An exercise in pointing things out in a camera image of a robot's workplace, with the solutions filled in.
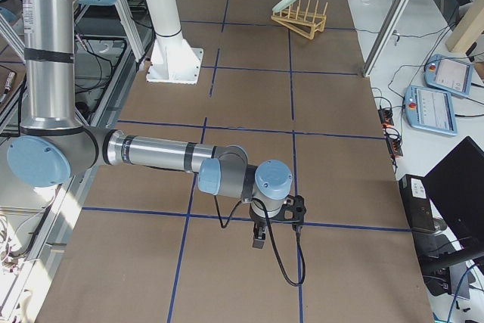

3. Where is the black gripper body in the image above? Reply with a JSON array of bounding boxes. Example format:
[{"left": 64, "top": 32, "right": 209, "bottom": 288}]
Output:
[{"left": 249, "top": 208, "right": 267, "bottom": 232}]

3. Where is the light green plate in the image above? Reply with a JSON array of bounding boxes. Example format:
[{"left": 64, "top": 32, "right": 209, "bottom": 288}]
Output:
[{"left": 272, "top": 0, "right": 298, "bottom": 13}]

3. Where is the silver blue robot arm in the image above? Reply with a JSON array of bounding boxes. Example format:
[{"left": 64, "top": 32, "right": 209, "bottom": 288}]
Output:
[{"left": 8, "top": 0, "right": 301, "bottom": 248}]

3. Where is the wooden dish rack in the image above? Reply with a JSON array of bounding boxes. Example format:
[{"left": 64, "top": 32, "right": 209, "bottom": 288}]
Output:
[{"left": 271, "top": 0, "right": 328, "bottom": 40}]

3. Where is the orange black power strip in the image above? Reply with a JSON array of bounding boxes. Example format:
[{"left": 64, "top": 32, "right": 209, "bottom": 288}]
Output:
[{"left": 378, "top": 107, "right": 403, "bottom": 158}]

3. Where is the black computer box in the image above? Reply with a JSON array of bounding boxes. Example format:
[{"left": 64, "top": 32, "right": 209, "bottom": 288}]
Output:
[{"left": 399, "top": 174, "right": 448, "bottom": 234}]

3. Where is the blue teach pendant far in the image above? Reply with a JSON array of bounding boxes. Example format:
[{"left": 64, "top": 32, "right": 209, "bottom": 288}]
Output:
[{"left": 424, "top": 54, "right": 474, "bottom": 98}]

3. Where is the blue teach pendant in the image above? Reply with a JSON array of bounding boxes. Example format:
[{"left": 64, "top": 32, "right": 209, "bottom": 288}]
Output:
[
  {"left": 424, "top": 54, "right": 474, "bottom": 98},
  {"left": 404, "top": 85, "right": 458, "bottom": 136}
]

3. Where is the wooden plank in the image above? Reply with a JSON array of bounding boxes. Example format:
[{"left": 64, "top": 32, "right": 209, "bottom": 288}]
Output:
[{"left": 445, "top": 0, "right": 484, "bottom": 53}]

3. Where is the blue teach pendant near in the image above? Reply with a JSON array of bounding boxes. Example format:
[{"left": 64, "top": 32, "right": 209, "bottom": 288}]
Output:
[{"left": 404, "top": 85, "right": 458, "bottom": 136}]

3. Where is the black monitor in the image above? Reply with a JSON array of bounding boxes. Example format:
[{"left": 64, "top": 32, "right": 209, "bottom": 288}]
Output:
[{"left": 423, "top": 136, "right": 484, "bottom": 247}]

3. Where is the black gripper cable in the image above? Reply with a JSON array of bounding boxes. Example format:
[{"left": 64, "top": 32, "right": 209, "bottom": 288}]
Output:
[{"left": 213, "top": 194, "right": 306, "bottom": 287}]

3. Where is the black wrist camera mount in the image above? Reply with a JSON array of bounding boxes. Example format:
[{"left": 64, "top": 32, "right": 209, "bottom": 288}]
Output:
[{"left": 275, "top": 195, "right": 306, "bottom": 228}]

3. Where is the aluminium frame post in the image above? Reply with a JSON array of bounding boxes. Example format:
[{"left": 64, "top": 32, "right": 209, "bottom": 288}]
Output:
[{"left": 362, "top": 0, "right": 409, "bottom": 77}]

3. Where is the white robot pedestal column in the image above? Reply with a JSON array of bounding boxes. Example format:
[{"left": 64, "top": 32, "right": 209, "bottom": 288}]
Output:
[{"left": 145, "top": 0, "right": 203, "bottom": 85}]

